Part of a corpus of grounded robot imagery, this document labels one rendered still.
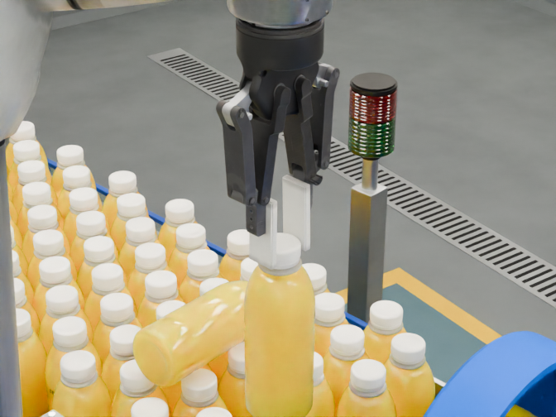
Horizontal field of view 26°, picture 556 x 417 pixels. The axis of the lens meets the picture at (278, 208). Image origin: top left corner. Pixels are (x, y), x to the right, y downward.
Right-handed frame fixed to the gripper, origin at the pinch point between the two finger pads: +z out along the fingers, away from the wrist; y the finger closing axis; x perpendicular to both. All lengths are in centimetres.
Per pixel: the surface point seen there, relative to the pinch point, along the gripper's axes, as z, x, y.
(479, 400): 11.3, -20.9, 3.7
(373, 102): 9, 24, 43
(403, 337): 24.3, 1.0, 21.4
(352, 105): 10, 27, 43
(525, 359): 10.1, -21.3, 10.1
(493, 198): 133, 122, 228
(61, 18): 130, 355, 230
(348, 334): 24.3, 5.9, 17.6
